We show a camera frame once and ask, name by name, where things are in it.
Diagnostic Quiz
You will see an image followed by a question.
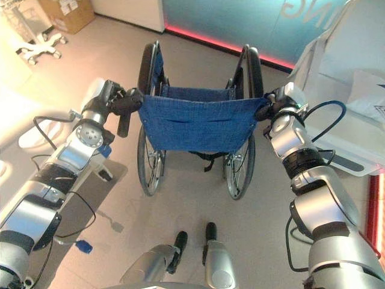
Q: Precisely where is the black looped wrist cable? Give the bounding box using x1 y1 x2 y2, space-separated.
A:
303 100 347 143

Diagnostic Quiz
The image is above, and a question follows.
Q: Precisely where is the brown cardboard box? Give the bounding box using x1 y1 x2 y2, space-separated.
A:
38 0 97 35

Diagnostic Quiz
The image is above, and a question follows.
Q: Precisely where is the red glowing floor panel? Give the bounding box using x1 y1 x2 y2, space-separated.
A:
367 173 385 255

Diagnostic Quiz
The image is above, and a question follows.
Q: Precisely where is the red light strip on wall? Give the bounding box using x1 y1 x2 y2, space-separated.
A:
164 25 294 72

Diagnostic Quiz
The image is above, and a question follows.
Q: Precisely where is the white bed with sheet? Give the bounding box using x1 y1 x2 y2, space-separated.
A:
292 0 385 178

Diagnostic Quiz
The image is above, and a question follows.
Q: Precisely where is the robot right leg silver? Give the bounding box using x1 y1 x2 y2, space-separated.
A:
201 222 239 289

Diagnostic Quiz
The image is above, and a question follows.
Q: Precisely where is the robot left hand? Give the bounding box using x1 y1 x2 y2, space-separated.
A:
86 77 145 137

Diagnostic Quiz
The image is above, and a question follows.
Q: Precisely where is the white rolling stand base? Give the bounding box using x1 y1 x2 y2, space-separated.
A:
15 25 69 66

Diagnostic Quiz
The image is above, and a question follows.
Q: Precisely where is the blue plug on cable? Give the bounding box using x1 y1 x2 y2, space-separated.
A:
75 239 94 254

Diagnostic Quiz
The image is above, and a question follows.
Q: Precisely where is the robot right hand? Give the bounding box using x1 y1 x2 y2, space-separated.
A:
255 82 308 122

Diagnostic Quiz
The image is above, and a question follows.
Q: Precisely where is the white bed with rail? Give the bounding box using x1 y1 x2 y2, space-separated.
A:
0 82 79 184

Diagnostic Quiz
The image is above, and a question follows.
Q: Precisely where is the robot left leg silver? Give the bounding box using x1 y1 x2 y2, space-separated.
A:
119 231 189 289

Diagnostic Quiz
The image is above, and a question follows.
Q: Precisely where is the robot leg silver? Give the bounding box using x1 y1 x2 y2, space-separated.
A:
119 231 189 289
201 222 239 289

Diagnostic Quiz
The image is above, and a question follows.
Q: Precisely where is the blue seat wheelchair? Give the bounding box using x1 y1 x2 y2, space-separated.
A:
137 41 265 201

